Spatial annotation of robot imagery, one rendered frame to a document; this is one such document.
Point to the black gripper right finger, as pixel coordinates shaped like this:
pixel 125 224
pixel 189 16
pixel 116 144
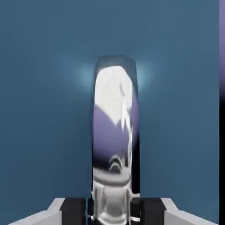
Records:
pixel 154 211

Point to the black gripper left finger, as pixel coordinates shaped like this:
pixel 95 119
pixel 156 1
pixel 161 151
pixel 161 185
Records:
pixel 70 211

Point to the blue cabinet door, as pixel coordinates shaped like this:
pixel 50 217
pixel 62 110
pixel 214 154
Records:
pixel 44 105

